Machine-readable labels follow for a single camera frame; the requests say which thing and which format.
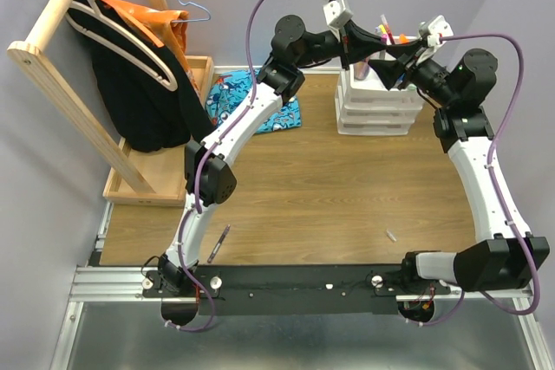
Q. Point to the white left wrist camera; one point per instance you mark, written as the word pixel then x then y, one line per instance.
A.
pixel 336 13

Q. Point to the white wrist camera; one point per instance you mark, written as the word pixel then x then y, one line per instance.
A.
pixel 436 28
pixel 336 13

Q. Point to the orange black highlighter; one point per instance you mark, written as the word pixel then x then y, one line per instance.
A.
pixel 403 38

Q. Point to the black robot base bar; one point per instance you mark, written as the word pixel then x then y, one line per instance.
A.
pixel 317 289

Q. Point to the aluminium rail frame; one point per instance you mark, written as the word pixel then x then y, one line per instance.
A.
pixel 324 222

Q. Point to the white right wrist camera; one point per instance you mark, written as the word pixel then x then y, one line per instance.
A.
pixel 436 28

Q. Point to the small white chalk piece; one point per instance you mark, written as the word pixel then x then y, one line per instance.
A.
pixel 391 236

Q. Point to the pink lid pen tube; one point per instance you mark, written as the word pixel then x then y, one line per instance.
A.
pixel 361 70

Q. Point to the blue shark print cloth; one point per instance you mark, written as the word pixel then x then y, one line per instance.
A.
pixel 230 89

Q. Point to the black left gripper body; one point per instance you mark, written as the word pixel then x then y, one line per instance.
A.
pixel 322 47

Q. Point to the wooden clothes rack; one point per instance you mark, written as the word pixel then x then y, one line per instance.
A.
pixel 156 178

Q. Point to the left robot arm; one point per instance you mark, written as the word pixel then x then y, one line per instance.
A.
pixel 209 177

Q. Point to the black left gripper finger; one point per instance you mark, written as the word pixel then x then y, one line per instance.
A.
pixel 359 54
pixel 361 40

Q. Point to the dark purple pen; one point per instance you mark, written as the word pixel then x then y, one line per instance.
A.
pixel 218 244

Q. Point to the black hanging garment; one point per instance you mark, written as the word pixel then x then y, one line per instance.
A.
pixel 148 115

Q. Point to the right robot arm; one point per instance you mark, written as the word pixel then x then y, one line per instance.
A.
pixel 481 170

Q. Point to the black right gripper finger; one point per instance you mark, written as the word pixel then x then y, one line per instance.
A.
pixel 389 71
pixel 405 51

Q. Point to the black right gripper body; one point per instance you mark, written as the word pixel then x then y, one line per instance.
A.
pixel 433 78

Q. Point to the white drawer organizer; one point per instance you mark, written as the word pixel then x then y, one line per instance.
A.
pixel 366 108

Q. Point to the orange garment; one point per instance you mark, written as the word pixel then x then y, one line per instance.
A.
pixel 159 27

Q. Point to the red clear-cap pen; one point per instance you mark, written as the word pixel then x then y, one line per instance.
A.
pixel 387 29

